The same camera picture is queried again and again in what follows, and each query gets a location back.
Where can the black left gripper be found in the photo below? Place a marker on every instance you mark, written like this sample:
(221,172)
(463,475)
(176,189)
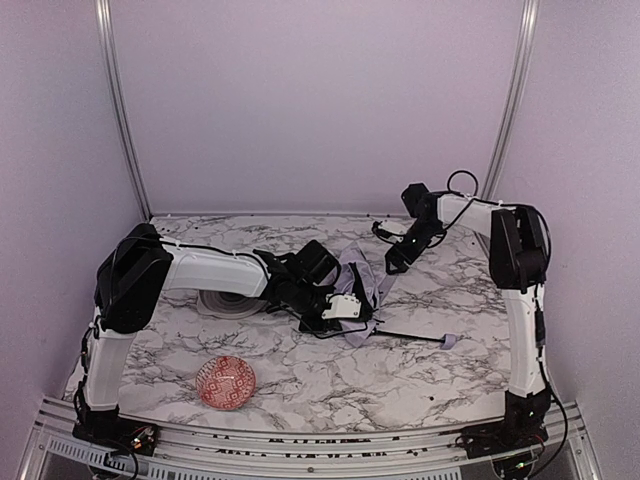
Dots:
(347,288)

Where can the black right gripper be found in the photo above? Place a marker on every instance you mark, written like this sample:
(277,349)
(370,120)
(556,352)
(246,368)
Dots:
(406,248)

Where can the lilac folding umbrella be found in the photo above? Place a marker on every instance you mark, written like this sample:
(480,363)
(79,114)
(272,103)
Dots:
(357,277)

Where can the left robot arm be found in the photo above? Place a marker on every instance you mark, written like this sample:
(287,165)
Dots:
(144,264)

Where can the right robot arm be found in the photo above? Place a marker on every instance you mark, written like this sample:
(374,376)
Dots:
(519,255)

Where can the patterned plate under bowl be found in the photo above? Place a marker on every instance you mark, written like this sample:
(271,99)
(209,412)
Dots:
(228,306)

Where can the red patterned bowl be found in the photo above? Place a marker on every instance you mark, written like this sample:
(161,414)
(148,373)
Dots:
(225,383)

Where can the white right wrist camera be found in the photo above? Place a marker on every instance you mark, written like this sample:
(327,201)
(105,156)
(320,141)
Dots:
(388,231)

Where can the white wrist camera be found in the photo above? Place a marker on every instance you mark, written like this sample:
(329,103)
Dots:
(341,306)
(388,231)

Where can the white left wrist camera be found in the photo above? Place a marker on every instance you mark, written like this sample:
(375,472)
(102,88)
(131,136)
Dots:
(341,306)

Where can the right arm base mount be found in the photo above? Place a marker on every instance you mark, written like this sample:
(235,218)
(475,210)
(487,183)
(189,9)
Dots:
(496,438)

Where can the right aluminium frame post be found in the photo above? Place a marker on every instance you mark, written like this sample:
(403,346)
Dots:
(515,92)

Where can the aluminium frame post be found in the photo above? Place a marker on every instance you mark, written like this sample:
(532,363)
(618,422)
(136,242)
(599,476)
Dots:
(515,92)
(109,50)

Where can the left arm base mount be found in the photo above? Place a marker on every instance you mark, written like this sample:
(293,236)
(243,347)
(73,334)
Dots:
(138,437)

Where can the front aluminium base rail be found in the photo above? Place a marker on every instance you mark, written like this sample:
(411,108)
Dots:
(192,452)

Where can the left aluminium frame post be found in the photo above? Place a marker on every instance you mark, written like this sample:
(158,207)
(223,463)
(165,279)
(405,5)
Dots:
(109,50)

